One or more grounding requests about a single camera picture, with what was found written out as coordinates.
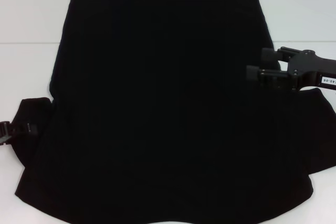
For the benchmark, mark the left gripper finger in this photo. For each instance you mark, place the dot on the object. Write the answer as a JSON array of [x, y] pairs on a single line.
[[5, 140], [23, 128]]

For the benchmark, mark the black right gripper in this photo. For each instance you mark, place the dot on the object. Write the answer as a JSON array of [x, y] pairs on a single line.
[[309, 69]]

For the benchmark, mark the black t-shirt with FREE print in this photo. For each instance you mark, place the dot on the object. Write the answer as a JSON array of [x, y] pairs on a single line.
[[162, 77]]

